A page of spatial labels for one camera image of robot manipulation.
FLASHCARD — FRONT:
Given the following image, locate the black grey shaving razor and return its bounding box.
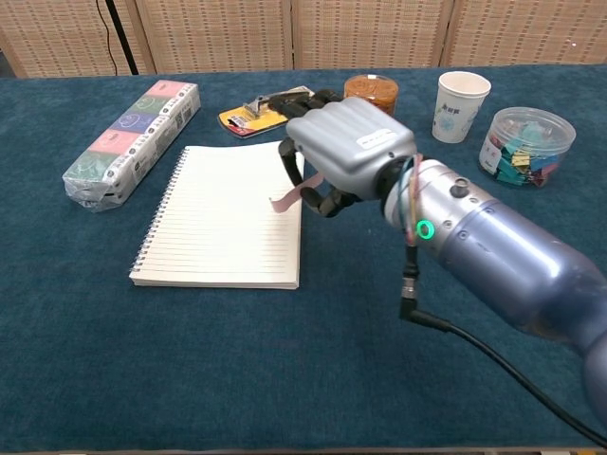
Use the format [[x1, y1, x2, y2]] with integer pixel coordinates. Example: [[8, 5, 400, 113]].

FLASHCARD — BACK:
[[242, 93, 285, 119]]

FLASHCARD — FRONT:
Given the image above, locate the pink paper slip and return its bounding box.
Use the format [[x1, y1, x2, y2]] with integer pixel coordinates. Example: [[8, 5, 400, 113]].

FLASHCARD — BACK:
[[268, 173, 325, 214]]

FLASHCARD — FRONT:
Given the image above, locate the clear jar of rubber bands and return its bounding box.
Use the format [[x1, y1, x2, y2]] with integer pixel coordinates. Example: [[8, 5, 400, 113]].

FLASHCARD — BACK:
[[343, 74, 400, 118]]

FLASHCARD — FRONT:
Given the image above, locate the black arm cable with connector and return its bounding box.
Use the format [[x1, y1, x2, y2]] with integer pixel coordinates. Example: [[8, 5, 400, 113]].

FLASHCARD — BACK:
[[397, 244, 607, 449]]

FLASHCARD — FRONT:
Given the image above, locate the black stand pole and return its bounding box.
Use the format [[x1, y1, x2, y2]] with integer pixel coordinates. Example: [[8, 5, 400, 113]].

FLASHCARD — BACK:
[[104, 0, 140, 76]]

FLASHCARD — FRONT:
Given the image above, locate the woven bamboo screen panel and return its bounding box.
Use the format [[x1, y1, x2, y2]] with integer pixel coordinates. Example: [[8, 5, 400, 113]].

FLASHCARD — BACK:
[[0, 0, 157, 80], [440, 0, 607, 68], [289, 0, 454, 71], [135, 0, 295, 75]]

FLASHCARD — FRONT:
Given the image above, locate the multicolour tissue packet bundle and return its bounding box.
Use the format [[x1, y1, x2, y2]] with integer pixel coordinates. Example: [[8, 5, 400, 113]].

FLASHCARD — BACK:
[[62, 80, 202, 213]]

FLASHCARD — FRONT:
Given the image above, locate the clear jar of binder clips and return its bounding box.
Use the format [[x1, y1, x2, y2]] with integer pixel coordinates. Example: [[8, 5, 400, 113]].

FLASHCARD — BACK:
[[477, 106, 578, 190]]

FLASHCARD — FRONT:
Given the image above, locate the yellow razor blister pack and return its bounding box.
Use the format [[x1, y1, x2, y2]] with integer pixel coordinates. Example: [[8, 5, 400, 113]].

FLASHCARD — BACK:
[[217, 84, 317, 139]]

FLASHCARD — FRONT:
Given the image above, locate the white printed paper cup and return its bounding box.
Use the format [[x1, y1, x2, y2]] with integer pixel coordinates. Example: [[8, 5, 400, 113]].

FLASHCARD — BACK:
[[431, 70, 492, 145]]

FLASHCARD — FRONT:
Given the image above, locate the blue velvet tablecloth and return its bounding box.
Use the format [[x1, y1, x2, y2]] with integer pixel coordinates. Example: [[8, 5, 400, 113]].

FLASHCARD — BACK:
[[0, 64, 607, 452]]

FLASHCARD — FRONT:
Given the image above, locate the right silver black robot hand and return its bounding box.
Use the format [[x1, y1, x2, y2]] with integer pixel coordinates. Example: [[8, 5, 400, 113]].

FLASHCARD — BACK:
[[269, 88, 418, 219]]

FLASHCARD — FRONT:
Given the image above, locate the white spiral lined notebook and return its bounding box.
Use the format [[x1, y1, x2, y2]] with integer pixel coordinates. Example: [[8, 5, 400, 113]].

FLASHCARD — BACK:
[[128, 137, 305, 291]]

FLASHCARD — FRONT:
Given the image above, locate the thin black hanging cable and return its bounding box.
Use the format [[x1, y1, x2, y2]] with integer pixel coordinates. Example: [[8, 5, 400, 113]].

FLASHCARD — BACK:
[[96, 0, 119, 77]]

